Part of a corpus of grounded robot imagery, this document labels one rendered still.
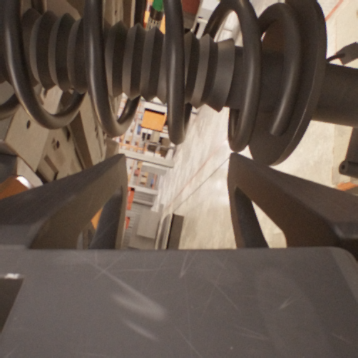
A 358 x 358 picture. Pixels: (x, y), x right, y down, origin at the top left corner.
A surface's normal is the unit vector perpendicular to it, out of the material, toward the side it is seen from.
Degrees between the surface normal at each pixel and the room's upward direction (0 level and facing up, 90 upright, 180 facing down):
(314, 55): 6
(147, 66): 52
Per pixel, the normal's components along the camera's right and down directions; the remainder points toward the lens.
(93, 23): 0.20, 0.04
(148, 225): 0.18, -0.25
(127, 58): -0.58, 0.11
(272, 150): -0.99, -0.11
